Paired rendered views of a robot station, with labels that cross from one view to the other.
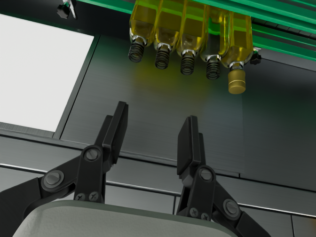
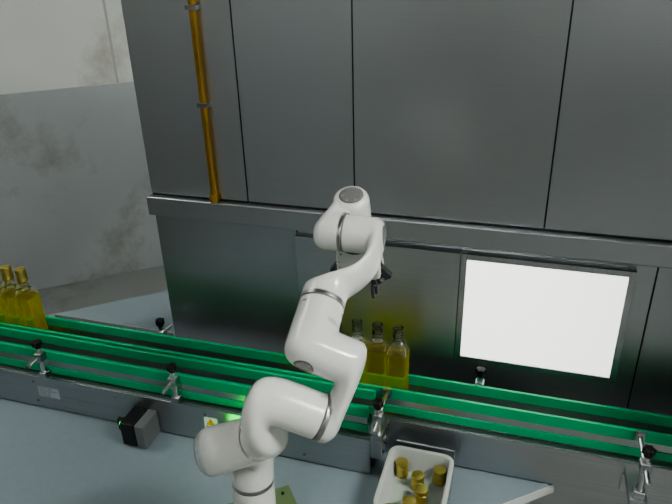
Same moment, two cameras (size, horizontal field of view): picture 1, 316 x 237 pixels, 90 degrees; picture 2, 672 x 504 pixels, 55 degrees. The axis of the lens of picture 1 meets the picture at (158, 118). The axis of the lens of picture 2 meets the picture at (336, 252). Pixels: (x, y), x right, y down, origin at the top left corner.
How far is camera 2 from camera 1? 1.39 m
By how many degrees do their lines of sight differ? 13
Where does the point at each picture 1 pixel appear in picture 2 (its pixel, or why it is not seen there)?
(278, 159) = (258, 246)
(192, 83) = (351, 314)
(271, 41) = (279, 361)
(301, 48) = (249, 356)
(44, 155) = (470, 239)
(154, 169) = not seen: hidden behind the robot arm
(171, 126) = not seen: hidden behind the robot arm
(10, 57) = (531, 324)
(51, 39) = (501, 348)
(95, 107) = (438, 282)
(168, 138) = not seen: hidden behind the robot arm
